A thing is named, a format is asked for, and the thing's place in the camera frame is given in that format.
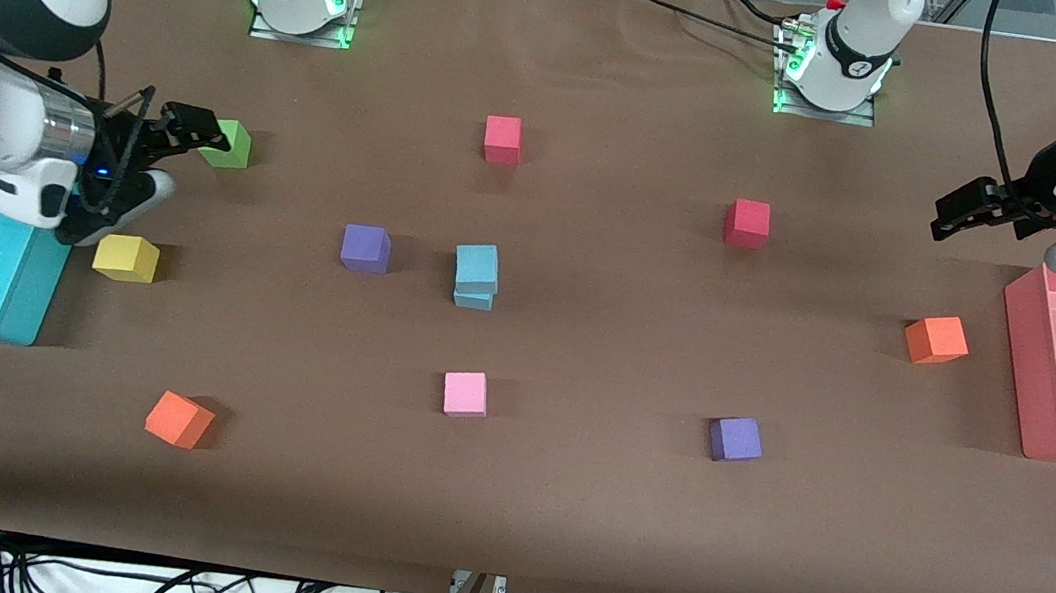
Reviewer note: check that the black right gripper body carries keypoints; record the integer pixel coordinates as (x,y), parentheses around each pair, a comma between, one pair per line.
(116,143)

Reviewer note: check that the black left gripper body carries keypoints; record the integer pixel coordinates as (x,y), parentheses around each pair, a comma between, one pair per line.
(1037,190)

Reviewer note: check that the light blue foam cube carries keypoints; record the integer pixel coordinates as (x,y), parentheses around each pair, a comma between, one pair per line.
(477,265)
(473,301)

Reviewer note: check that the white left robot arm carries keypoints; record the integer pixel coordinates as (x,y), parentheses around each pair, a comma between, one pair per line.
(863,30)

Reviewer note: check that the green foam cube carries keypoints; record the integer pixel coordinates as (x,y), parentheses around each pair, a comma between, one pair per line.
(235,155)

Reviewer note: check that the yellow foam cube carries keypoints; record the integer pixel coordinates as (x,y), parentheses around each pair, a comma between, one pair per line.
(129,260)

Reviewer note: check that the orange foam cube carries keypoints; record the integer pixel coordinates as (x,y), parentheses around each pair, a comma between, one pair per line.
(936,340)
(179,419)

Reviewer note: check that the purple foam cube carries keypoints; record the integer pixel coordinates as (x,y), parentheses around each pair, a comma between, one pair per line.
(366,248)
(735,439)

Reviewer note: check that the red foam cube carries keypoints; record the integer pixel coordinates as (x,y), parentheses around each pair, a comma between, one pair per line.
(747,223)
(502,139)

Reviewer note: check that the pink foam cube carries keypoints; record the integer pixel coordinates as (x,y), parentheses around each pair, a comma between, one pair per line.
(465,394)

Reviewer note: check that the brown table cover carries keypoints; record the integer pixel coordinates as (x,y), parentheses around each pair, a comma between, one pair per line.
(563,502)

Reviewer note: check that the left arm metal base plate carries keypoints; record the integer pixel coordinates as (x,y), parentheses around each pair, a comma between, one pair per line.
(857,118)

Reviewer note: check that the silver table bracket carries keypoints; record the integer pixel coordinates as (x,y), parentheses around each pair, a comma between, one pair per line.
(498,590)

